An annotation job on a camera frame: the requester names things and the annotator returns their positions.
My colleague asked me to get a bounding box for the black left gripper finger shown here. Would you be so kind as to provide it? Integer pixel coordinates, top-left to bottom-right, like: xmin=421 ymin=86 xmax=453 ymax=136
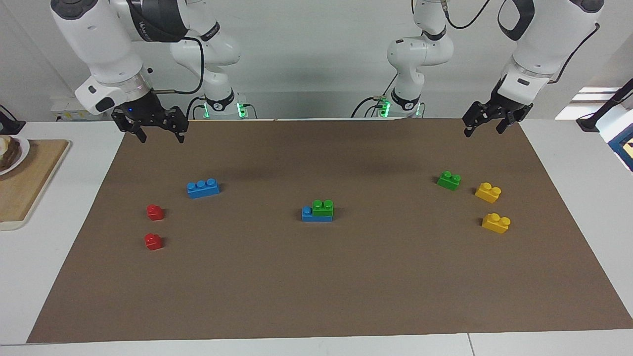
xmin=462 ymin=101 xmax=491 ymax=138
xmin=496 ymin=110 xmax=527 ymax=135

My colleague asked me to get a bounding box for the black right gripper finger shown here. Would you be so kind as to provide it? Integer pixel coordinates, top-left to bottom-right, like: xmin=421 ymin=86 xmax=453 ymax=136
xmin=112 ymin=110 xmax=147 ymax=144
xmin=166 ymin=106 xmax=189 ymax=144

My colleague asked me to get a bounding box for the blue three-stud block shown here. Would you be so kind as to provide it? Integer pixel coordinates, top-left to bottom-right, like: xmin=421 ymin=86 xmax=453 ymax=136
xmin=186 ymin=178 xmax=221 ymax=199
xmin=302 ymin=206 xmax=334 ymax=223

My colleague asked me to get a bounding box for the yellow two-stud block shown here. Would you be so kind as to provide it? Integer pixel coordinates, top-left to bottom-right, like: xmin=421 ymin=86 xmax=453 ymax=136
xmin=482 ymin=213 xmax=511 ymax=234
xmin=475 ymin=182 xmax=502 ymax=204

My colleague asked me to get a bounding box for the white power strip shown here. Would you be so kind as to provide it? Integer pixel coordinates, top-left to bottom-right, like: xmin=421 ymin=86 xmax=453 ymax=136
xmin=50 ymin=96 xmax=94 ymax=122

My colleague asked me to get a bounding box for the white plate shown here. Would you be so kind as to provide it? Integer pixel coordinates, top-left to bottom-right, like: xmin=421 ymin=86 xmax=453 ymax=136
xmin=0 ymin=135 xmax=30 ymax=176

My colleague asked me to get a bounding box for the blue framed panel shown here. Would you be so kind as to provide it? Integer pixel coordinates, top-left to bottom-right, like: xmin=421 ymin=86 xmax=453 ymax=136
xmin=608 ymin=124 xmax=633 ymax=172

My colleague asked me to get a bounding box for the brown food on plate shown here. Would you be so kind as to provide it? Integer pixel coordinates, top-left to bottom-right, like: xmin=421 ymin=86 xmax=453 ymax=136
xmin=0 ymin=137 xmax=21 ymax=169

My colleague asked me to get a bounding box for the wooden cutting board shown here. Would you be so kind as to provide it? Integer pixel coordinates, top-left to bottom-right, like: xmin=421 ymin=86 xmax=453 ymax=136
xmin=0 ymin=139 xmax=70 ymax=231

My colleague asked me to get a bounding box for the brown table mat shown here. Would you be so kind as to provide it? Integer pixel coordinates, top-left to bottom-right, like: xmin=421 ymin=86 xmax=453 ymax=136
xmin=26 ymin=118 xmax=633 ymax=344

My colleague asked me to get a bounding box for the black right base cable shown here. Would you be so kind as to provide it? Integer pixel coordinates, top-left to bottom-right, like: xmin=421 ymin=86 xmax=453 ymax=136
xmin=185 ymin=95 xmax=208 ymax=119

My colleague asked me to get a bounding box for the black base cable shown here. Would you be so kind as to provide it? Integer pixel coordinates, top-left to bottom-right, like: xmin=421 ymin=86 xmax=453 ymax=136
xmin=185 ymin=95 xmax=208 ymax=119
xmin=351 ymin=74 xmax=397 ymax=118

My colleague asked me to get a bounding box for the black right arm wrist cable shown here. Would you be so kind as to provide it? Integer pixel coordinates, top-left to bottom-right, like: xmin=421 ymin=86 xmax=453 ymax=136
xmin=148 ymin=37 xmax=205 ymax=95

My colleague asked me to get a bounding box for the black arm wrist cable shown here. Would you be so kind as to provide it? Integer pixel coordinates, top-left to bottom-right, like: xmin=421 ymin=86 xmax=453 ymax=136
xmin=546 ymin=22 xmax=600 ymax=85
xmin=148 ymin=37 xmax=205 ymax=95

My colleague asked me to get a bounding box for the black left arm wrist cable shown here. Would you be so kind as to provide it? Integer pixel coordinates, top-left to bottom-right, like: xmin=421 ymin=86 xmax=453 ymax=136
xmin=546 ymin=22 xmax=600 ymax=85

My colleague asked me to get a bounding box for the black left arm shoulder cable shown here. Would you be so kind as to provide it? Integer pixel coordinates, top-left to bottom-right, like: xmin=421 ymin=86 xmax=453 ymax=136
xmin=411 ymin=0 xmax=491 ymax=30

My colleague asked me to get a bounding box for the black clamp mount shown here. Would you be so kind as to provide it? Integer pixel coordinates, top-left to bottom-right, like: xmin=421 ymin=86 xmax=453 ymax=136
xmin=0 ymin=105 xmax=26 ymax=135

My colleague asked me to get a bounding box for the black left base cable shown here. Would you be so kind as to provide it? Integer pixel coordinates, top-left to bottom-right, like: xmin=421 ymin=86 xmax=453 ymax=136
xmin=351 ymin=74 xmax=397 ymax=118

